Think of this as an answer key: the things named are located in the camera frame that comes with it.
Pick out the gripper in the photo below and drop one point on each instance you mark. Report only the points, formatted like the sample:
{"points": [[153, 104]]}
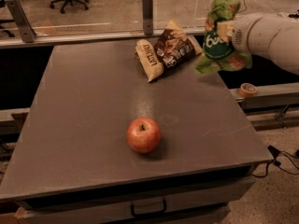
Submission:
{"points": [[243, 34]]}

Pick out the green rice chip bag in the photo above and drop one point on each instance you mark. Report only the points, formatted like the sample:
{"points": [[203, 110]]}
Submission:
{"points": [[219, 54]]}

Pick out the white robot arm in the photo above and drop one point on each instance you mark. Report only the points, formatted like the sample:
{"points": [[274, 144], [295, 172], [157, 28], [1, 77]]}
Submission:
{"points": [[271, 36]]}

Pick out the brown chip bag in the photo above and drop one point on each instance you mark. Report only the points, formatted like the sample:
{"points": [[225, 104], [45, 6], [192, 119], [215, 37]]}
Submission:
{"points": [[172, 48]]}

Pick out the orange tape roll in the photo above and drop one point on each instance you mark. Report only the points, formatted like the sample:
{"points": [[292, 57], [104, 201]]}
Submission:
{"points": [[247, 90]]}

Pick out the red apple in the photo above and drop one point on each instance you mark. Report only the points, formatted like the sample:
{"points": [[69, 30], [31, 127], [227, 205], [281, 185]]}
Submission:
{"points": [[143, 135]]}

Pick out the grey table drawer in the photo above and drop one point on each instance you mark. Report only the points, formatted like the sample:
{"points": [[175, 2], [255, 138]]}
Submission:
{"points": [[207, 205]]}

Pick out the middle metal glass bracket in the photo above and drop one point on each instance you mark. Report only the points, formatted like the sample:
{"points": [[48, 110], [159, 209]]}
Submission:
{"points": [[147, 12]]}

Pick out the metal glass bracket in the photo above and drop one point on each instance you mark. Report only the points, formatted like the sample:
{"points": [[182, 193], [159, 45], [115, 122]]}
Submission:
{"points": [[147, 12], [26, 31]]}

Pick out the black drawer handle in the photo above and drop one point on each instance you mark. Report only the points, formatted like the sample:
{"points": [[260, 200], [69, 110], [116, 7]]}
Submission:
{"points": [[147, 209]]}

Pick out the left metal glass bracket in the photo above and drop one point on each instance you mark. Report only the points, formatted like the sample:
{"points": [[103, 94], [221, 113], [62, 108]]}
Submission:
{"points": [[26, 31]]}

